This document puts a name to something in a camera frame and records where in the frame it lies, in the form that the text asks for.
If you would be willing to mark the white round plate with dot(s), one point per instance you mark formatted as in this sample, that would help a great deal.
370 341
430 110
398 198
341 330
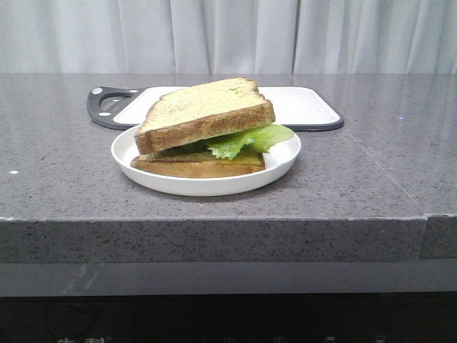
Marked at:
279 160

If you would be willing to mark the bread slice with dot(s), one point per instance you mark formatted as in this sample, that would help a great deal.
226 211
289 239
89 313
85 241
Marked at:
202 164
203 111

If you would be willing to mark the black appliance front panel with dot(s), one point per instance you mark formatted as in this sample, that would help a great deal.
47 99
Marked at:
375 317

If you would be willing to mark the white cutting board grey rim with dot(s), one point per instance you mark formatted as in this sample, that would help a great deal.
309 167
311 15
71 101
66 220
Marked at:
298 108

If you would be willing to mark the green lettuce leaf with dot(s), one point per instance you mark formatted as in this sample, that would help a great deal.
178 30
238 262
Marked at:
229 146

